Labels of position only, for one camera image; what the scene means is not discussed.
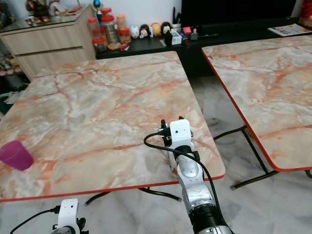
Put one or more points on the small white box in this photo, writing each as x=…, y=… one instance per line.
x=176, y=37

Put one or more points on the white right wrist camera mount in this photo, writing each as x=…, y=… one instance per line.
x=180, y=131

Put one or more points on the white printed magazine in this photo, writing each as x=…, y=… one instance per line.
x=290, y=29

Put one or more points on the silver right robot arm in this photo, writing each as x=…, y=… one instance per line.
x=192, y=180

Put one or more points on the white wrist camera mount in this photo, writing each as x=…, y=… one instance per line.
x=180, y=131
x=68, y=212

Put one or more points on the small red-lidded plastic jar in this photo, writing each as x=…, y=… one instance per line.
x=124, y=35
x=99, y=44

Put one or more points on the yellow round figurine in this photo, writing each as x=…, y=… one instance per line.
x=156, y=29

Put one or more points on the dark ornamental figurine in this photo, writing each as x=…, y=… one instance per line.
x=36, y=9

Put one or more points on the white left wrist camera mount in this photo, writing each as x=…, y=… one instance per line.
x=68, y=212

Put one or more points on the large red-lidded plastic jar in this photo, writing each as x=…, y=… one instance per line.
x=110, y=29

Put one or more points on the green plastic basket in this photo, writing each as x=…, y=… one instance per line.
x=9, y=97

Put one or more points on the black low television console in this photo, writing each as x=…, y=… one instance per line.
x=190, y=53

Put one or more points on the white round figurine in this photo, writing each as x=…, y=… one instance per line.
x=134, y=31

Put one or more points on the black curved metal table legs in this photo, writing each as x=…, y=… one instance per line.
x=161, y=194

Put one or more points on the orange-lidded plastic jar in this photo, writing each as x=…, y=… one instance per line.
x=121, y=22

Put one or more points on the small black device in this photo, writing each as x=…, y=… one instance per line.
x=167, y=40

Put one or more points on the light wooden drawer cabinet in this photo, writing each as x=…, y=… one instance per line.
x=48, y=48

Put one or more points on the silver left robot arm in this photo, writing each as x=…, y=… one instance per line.
x=66, y=231

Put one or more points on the black straight metal table legs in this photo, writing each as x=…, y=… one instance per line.
x=256, y=151

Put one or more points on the black and white figurine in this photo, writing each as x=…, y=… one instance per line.
x=145, y=31

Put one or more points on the purple plastic cup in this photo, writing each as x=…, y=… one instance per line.
x=15, y=155

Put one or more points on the black flat television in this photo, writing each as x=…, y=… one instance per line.
x=234, y=10

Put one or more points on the small clear bottle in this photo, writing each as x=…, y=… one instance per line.
x=194, y=34

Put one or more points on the small red box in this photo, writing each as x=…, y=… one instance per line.
x=186, y=30

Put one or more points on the dark display shelf with figurines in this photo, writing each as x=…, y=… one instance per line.
x=9, y=63

